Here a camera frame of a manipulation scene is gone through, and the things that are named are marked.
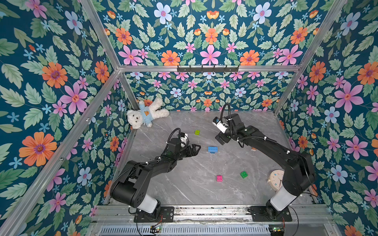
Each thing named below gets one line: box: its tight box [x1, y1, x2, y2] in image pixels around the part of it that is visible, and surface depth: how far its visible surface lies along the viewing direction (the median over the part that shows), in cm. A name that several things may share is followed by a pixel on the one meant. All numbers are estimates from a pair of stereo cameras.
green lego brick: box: [239, 171, 249, 179], surface depth 88 cm
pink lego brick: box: [216, 175, 223, 182], surface depth 86 cm
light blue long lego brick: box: [207, 146, 219, 154], surface depth 97 cm
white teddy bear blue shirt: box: [126, 97, 170, 130], surface depth 112 cm
